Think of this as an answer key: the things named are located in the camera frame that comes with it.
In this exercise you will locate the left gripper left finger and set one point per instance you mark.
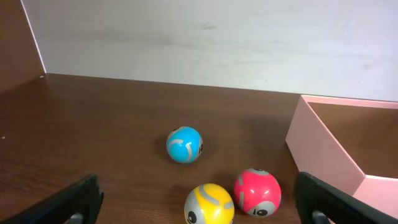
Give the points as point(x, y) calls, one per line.
point(83, 199)

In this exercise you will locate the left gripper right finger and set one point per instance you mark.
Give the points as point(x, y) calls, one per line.
point(318, 202)

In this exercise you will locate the pink cardboard box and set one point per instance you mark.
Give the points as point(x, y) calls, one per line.
point(350, 144)

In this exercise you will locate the orange-red toy ball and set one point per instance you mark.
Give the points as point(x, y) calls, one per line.
point(257, 192)

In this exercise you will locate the yellow toy ball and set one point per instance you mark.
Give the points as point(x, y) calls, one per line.
point(209, 203)

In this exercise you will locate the blue toy ball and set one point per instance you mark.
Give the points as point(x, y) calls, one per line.
point(184, 145)

